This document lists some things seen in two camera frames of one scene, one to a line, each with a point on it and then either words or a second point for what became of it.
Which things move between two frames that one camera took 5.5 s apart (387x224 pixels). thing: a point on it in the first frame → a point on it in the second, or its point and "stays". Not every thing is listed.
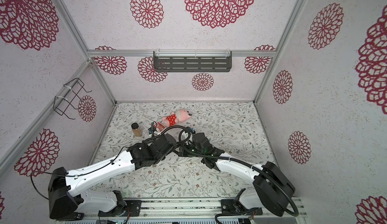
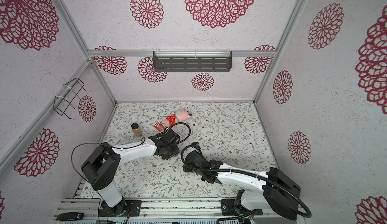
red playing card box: [159, 126] stays
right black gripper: [183, 153] → [186, 168]
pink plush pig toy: [180, 115] stays
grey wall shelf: [190, 61] stays
